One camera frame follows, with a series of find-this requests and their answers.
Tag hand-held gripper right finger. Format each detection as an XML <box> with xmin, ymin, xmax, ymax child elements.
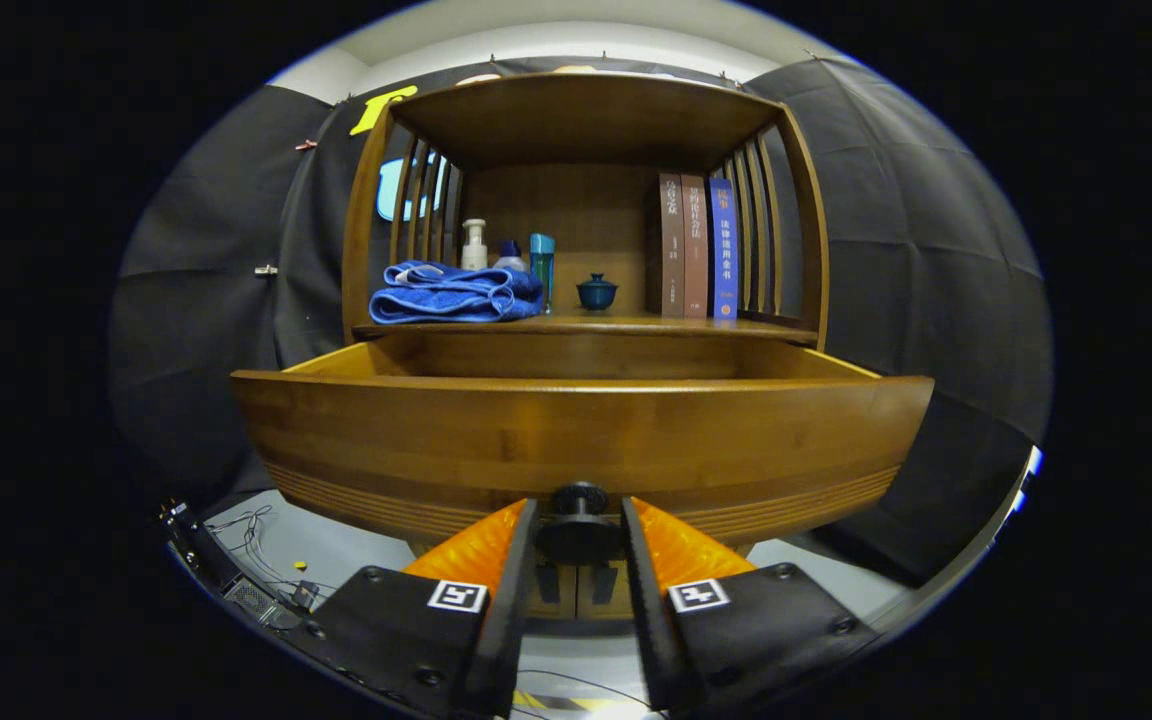
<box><xmin>621</xmin><ymin>496</ymin><xmax>882</xmax><ymax>713</ymax></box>

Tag wooden cabinet door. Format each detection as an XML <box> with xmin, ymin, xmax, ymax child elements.
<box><xmin>576</xmin><ymin>562</ymin><xmax>635</xmax><ymax>619</ymax></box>
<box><xmin>528</xmin><ymin>562</ymin><xmax>579</xmax><ymax>619</ymax></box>

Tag black power strip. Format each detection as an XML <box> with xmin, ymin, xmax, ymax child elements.
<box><xmin>161</xmin><ymin>500</ymin><xmax>302</xmax><ymax>626</ymax></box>

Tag reddish brown book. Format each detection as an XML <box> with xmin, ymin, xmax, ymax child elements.
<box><xmin>681</xmin><ymin>174</ymin><xmax>710</xmax><ymax>319</ymax></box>

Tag thin black floor cable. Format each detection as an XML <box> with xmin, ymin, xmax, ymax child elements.
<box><xmin>516</xmin><ymin>668</ymin><xmax>652</xmax><ymax>711</ymax></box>

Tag clear teal bottle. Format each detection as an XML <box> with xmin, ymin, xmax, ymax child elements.
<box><xmin>529</xmin><ymin>233</ymin><xmax>556</xmax><ymax>313</ymax></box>

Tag wooden cabinet with shelf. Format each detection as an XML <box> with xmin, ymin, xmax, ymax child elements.
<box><xmin>341</xmin><ymin>72</ymin><xmax>832</xmax><ymax>621</ymax></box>

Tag wooden drawer with black knob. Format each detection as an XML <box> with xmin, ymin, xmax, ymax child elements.
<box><xmin>231</xmin><ymin>332</ymin><xmax>935</xmax><ymax>566</ymax></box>

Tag blue book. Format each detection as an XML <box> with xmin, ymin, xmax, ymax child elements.
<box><xmin>707</xmin><ymin>178</ymin><xmax>740</xmax><ymax>321</ymax></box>

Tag folded blue towel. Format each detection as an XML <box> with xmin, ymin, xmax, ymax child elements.
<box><xmin>369</xmin><ymin>260</ymin><xmax>545</xmax><ymax>324</ymax></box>

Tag dark blue lidded bowl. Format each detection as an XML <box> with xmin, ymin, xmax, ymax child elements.
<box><xmin>576</xmin><ymin>273</ymin><xmax>620</xmax><ymax>312</ymax></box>

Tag yellow floor tape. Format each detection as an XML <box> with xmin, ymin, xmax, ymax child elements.
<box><xmin>514</xmin><ymin>690</ymin><xmax>627</xmax><ymax>713</ymax></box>

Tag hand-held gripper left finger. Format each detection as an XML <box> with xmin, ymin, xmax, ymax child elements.
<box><xmin>301</xmin><ymin>498</ymin><xmax>540</xmax><ymax>719</ymax></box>

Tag wooden countertop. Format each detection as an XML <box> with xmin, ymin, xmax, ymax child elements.
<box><xmin>354</xmin><ymin>312</ymin><xmax>819</xmax><ymax>343</ymax></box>

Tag dark brown book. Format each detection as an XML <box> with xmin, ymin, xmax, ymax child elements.
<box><xmin>658</xmin><ymin>172</ymin><xmax>687</xmax><ymax>319</ymax></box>

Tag tangled black cables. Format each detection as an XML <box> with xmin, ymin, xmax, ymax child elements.
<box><xmin>206</xmin><ymin>505</ymin><xmax>337</xmax><ymax>601</ymax></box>

